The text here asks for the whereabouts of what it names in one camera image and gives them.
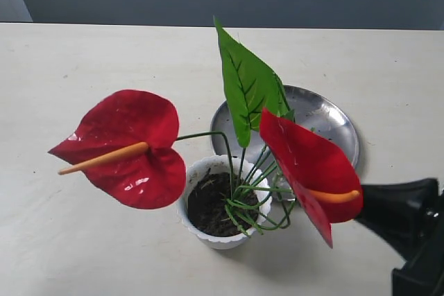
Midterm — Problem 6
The dark potting soil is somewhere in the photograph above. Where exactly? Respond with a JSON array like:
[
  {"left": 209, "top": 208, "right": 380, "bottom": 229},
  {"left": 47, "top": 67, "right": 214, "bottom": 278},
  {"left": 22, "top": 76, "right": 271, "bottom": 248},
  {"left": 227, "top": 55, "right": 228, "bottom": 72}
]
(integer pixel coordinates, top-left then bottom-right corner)
[{"left": 187, "top": 173, "right": 258, "bottom": 237}]

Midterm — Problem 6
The white scalloped flower pot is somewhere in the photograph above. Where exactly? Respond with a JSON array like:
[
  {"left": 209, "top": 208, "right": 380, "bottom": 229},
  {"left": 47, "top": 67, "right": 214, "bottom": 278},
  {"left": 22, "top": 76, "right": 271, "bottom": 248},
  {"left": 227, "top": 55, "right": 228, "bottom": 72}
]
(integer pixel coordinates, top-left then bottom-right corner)
[{"left": 177, "top": 155, "right": 273, "bottom": 250}]

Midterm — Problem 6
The artificial red anthurium plant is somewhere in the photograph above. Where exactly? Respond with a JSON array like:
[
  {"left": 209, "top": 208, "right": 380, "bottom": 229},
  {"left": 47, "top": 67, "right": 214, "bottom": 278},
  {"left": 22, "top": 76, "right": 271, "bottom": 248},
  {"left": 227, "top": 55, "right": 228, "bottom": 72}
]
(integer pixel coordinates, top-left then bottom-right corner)
[{"left": 50, "top": 21, "right": 364, "bottom": 244}]

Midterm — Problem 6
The round stainless steel plate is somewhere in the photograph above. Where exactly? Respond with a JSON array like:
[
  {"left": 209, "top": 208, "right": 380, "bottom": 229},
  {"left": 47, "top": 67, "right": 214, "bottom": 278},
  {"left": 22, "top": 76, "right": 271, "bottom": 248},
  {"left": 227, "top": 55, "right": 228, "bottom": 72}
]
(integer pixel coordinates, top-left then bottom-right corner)
[{"left": 210, "top": 85, "right": 360, "bottom": 189}]

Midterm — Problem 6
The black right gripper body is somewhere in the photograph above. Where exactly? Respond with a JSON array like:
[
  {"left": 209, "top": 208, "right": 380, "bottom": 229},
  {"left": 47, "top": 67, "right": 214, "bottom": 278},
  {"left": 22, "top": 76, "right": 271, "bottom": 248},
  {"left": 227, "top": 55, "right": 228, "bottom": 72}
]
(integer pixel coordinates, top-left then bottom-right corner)
[{"left": 391, "top": 211, "right": 443, "bottom": 296}]

